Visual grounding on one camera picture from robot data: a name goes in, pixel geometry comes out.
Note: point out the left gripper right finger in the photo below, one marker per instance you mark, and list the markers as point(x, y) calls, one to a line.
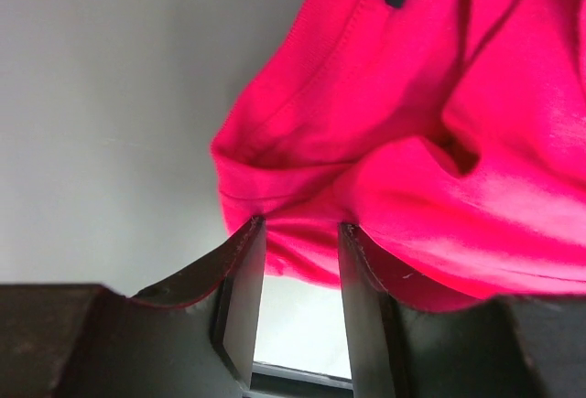
point(409, 336)

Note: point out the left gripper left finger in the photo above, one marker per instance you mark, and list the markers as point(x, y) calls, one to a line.
point(191, 334)

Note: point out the red polo shirt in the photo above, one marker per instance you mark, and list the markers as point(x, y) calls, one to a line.
point(451, 131)

